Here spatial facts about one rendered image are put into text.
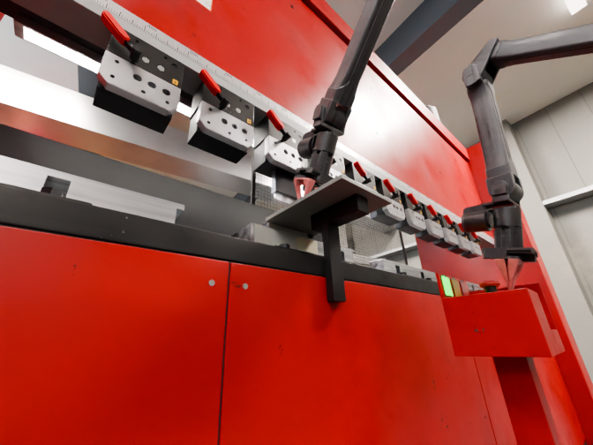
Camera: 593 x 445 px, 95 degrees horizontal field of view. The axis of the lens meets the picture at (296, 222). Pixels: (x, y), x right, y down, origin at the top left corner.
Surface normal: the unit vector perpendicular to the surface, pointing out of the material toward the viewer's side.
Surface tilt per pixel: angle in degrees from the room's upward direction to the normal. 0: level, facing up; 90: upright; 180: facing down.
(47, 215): 90
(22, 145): 90
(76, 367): 90
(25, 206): 90
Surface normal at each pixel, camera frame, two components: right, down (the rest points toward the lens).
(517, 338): -0.74, -0.25
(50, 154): 0.65, -0.32
